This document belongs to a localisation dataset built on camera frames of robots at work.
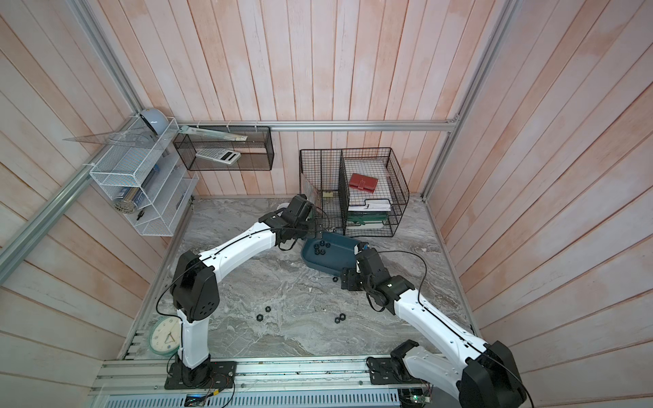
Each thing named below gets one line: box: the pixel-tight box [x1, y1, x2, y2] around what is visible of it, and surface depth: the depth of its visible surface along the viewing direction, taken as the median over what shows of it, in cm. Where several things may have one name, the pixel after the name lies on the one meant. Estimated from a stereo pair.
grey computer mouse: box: [139, 107, 170, 136], surface depth 85 cm
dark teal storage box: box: [300, 232, 359, 276], surface depth 103 cm
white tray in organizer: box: [347, 198, 392, 212], surface depth 95 cm
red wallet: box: [348, 173, 380, 194], surface depth 96 cm
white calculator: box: [195, 148, 242, 165], surface depth 100 cm
